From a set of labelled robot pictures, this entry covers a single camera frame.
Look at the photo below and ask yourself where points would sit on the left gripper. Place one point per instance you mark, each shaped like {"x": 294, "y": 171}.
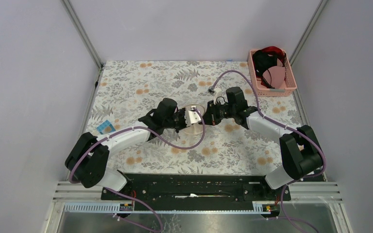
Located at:
{"x": 181, "y": 112}

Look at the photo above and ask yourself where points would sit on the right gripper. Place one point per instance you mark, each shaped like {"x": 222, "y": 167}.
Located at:
{"x": 210, "y": 117}

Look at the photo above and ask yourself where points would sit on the white mesh laundry bag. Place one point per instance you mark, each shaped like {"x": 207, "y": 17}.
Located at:
{"x": 193, "y": 126}

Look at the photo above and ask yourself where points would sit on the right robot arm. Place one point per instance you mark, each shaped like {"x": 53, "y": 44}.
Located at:
{"x": 299, "y": 147}

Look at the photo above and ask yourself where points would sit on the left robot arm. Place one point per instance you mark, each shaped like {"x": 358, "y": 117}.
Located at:
{"x": 87, "y": 162}

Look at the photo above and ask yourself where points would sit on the black and red bra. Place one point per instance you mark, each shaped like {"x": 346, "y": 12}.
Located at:
{"x": 270, "y": 66}

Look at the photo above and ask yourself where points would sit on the floral tablecloth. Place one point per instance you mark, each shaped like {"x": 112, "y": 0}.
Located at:
{"x": 128, "y": 90}

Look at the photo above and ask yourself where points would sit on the colourful toy block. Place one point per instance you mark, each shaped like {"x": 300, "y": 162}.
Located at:
{"x": 105, "y": 127}

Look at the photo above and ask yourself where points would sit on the pink plastic basket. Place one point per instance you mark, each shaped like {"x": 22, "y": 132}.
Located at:
{"x": 286, "y": 89}

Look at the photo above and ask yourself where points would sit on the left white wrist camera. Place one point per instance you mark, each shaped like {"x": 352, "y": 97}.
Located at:
{"x": 192, "y": 117}

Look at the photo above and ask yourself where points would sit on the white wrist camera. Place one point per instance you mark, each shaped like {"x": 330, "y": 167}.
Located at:
{"x": 192, "y": 117}
{"x": 217, "y": 96}

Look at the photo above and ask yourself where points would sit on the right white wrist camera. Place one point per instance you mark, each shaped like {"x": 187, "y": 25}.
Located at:
{"x": 217, "y": 96}

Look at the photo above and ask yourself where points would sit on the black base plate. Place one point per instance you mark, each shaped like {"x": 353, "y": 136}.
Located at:
{"x": 164, "y": 192}

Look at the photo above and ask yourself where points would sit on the aluminium front rail frame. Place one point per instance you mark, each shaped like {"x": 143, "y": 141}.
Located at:
{"x": 76, "y": 198}

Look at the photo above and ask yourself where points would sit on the right aluminium corner post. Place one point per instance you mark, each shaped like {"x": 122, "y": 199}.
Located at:
{"x": 308, "y": 30}

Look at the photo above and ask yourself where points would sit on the aluminium corner post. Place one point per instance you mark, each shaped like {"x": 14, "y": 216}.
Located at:
{"x": 308, "y": 30}
{"x": 82, "y": 32}

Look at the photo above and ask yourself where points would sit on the left aluminium corner post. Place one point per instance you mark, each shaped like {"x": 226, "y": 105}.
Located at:
{"x": 82, "y": 32}

